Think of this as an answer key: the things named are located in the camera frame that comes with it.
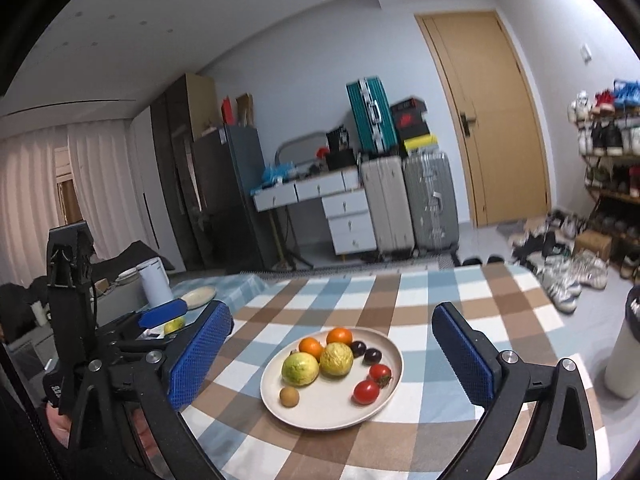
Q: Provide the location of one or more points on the dark grey refrigerator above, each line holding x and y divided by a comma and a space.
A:
230, 200

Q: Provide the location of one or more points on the yellow guava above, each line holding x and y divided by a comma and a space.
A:
336, 359

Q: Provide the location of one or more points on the large orange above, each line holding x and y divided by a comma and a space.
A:
340, 335

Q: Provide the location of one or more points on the black shoe box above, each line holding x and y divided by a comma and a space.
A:
409, 120

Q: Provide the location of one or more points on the brown wardrobe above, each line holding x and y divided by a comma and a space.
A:
175, 160

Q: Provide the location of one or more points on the black printed box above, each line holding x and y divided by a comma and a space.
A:
341, 147

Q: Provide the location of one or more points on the blue plastic bag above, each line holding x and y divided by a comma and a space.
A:
279, 172

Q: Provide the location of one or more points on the pale blue checked cloth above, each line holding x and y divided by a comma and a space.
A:
245, 287

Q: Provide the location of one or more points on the wooden shoe rack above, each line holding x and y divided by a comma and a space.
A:
595, 190

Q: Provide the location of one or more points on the cardboard box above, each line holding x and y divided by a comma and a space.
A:
593, 245

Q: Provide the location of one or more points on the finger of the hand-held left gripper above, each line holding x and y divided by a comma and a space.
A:
162, 311
145, 345

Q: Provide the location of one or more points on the red tomato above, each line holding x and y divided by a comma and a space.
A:
366, 392
380, 374

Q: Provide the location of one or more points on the person's left hand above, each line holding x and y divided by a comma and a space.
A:
56, 425

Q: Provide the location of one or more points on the small orange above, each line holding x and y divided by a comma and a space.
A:
311, 346

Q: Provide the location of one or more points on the dark purple plum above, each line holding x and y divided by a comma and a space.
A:
372, 356
358, 348

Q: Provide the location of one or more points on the white electric kettle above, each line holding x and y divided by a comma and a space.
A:
154, 282

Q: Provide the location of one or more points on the brown longan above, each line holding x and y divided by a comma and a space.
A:
289, 396

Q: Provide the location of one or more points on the black slipper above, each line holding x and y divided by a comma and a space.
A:
495, 260
472, 261

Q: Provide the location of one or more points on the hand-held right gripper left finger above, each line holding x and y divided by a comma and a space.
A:
200, 360

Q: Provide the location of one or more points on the cream round plate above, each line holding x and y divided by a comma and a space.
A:
325, 412

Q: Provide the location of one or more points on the yellow box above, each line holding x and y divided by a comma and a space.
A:
419, 144

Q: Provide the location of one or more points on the white curtains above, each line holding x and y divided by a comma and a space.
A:
50, 200

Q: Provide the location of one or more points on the green guava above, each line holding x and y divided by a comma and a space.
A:
300, 369

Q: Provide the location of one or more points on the brown cardboard sheet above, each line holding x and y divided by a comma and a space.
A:
245, 110

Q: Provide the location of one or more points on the white cylinder black cap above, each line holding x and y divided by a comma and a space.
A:
625, 355

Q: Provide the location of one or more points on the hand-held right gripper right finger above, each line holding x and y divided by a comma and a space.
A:
465, 355

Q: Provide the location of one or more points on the teal suitcase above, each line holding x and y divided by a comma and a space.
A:
371, 115

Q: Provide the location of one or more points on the small cream plate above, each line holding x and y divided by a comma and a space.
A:
199, 297

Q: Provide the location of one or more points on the silver suitcase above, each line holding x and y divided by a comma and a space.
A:
431, 200

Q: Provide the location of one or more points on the small green fruit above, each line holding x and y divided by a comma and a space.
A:
173, 326

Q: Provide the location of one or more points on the beige suitcase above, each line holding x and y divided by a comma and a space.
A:
387, 205

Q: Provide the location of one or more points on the rows of assorted shoes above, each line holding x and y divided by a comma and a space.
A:
610, 135

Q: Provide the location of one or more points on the arched mirror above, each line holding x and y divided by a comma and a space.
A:
300, 147

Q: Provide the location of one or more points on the black cloth pile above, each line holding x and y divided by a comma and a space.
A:
135, 252

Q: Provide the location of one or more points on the red box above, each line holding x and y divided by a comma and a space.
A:
228, 111

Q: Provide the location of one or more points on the pile of scattered sneakers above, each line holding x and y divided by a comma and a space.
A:
565, 270

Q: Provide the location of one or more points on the wooden door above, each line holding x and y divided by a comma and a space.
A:
490, 125

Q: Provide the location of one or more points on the brown blue checked tablecloth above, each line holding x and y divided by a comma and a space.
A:
400, 300

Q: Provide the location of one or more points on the white desk with drawers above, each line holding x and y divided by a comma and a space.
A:
345, 210

